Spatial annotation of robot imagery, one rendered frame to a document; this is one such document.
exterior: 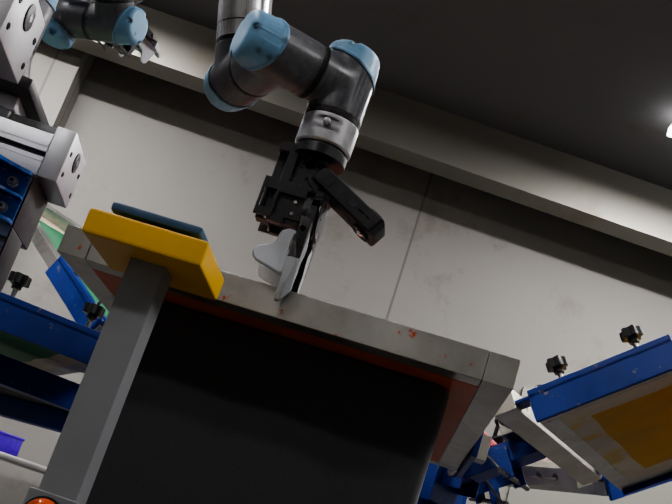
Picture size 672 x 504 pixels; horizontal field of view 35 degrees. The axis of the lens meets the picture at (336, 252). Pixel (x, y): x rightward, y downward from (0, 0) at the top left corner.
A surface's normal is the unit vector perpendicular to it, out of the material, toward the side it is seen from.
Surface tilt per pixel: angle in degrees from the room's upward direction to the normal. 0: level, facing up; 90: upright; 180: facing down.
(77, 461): 90
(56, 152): 90
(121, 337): 90
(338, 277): 90
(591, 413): 148
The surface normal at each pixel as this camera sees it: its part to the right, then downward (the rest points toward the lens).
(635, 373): -0.50, -0.42
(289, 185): -0.02, -0.32
